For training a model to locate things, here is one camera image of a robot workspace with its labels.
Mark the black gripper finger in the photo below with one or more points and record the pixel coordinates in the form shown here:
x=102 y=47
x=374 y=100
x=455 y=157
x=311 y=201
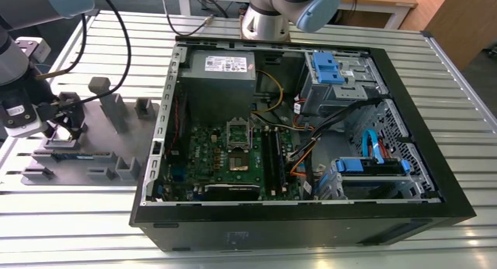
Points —
x=75 y=120
x=51 y=127

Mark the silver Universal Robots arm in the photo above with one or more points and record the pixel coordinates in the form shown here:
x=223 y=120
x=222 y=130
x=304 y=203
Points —
x=23 y=7

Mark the grey parts rack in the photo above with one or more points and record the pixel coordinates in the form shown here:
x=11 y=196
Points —
x=98 y=141

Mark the blue RAM stick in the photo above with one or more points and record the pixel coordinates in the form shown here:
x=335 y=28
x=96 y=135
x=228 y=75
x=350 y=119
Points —
x=74 y=156

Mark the blue VGA port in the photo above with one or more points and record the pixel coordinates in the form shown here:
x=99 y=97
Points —
x=179 y=174

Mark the green motherboard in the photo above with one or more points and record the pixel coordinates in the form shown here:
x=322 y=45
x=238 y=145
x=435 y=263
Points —
x=202 y=170

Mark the grey power supply unit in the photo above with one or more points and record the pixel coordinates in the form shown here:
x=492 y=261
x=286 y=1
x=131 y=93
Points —
x=218 y=94

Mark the low-profile graphics card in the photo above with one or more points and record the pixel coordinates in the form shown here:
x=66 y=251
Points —
x=234 y=193

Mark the red inspection sticker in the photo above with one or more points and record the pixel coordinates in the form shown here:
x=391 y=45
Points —
x=251 y=67

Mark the black PC case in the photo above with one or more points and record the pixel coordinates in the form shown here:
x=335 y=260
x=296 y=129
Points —
x=272 y=231

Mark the grey drive cage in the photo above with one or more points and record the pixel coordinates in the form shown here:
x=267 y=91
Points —
x=320 y=100

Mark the blue plastic drive latch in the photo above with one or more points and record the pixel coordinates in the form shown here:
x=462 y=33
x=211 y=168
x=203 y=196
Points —
x=328 y=68

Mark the hard disk in blue carrier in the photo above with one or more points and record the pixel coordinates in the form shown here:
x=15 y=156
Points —
x=351 y=166

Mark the wooden cabinet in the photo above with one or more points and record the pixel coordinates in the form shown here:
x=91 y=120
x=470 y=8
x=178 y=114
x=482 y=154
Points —
x=459 y=24

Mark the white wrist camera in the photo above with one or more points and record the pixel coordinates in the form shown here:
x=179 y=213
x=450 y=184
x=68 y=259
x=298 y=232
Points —
x=23 y=129

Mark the grey camera box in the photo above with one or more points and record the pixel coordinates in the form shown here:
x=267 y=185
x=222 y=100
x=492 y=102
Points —
x=39 y=47

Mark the wooden desk white frame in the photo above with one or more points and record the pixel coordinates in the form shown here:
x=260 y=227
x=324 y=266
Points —
x=388 y=2

